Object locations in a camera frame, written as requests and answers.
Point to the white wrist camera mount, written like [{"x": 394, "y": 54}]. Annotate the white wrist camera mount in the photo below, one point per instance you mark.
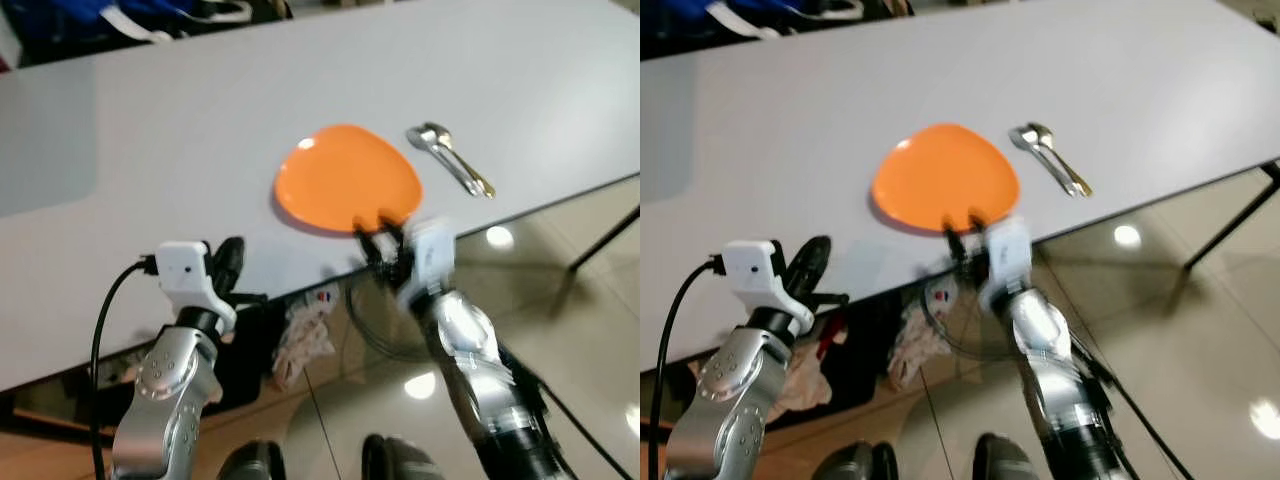
[
  {"x": 752, "y": 272},
  {"x": 1008, "y": 262},
  {"x": 430, "y": 258},
  {"x": 185, "y": 272}
]

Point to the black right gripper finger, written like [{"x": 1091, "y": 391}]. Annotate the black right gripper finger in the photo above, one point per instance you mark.
[
  {"x": 954, "y": 224},
  {"x": 362, "y": 224},
  {"x": 976, "y": 218},
  {"x": 388, "y": 220}
]

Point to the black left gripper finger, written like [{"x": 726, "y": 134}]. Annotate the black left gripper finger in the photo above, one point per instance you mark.
[
  {"x": 230, "y": 256},
  {"x": 814, "y": 256}
]

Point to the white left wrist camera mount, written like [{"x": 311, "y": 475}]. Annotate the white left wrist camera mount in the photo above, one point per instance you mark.
[
  {"x": 185, "y": 272},
  {"x": 752, "y": 272}
]

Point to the gold metal spoon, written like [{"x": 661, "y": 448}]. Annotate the gold metal spoon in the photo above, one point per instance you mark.
[
  {"x": 1068, "y": 172},
  {"x": 470, "y": 172}
]

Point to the black table leg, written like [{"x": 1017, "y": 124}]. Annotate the black table leg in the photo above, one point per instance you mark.
[
  {"x": 1235, "y": 215},
  {"x": 605, "y": 240}
]

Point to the pale pink crumpled cloth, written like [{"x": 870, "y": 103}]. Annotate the pale pink crumpled cloth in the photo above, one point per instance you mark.
[
  {"x": 300, "y": 345},
  {"x": 915, "y": 345}
]

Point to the dark left robot foot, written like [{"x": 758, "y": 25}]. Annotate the dark left robot foot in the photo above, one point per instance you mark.
[
  {"x": 252, "y": 462},
  {"x": 855, "y": 462}
]

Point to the orange plastic plate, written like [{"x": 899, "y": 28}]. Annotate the orange plastic plate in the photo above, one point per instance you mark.
[
  {"x": 940, "y": 178},
  {"x": 340, "y": 180}
]

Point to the blue bag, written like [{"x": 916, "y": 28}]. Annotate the blue bag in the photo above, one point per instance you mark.
[
  {"x": 60, "y": 18},
  {"x": 690, "y": 15}
]

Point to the dark robot foot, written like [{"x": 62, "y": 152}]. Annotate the dark robot foot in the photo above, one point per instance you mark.
[
  {"x": 1000, "y": 458},
  {"x": 395, "y": 460},
  {"x": 855, "y": 462},
  {"x": 252, "y": 462}
]

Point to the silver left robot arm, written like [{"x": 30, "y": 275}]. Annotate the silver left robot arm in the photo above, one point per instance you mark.
[
  {"x": 170, "y": 390},
  {"x": 730, "y": 395}
]

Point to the dark right robot foot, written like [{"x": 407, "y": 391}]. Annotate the dark right robot foot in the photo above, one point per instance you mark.
[
  {"x": 1000, "y": 458},
  {"x": 395, "y": 460}
]

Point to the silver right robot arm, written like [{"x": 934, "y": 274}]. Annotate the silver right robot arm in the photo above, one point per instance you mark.
[
  {"x": 1060, "y": 390},
  {"x": 480, "y": 380}
]

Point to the silver metal spoon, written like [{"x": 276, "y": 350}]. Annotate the silver metal spoon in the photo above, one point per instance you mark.
[
  {"x": 445, "y": 160},
  {"x": 1046, "y": 160}
]

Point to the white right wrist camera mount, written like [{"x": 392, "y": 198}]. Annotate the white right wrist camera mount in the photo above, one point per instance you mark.
[
  {"x": 1008, "y": 262},
  {"x": 430, "y": 258}
]

